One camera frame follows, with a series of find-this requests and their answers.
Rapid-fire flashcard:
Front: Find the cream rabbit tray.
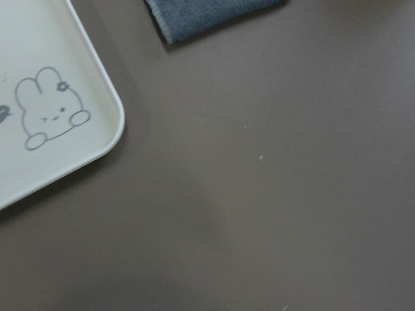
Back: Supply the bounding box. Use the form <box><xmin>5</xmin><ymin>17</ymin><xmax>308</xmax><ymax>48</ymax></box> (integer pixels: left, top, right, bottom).
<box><xmin>1</xmin><ymin>1</ymin><xmax>125</xmax><ymax>207</ymax></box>

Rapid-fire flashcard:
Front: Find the grey folded cloth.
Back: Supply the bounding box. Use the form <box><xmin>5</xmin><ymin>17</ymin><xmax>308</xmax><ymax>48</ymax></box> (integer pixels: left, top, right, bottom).
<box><xmin>147</xmin><ymin>0</ymin><xmax>284</xmax><ymax>44</ymax></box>

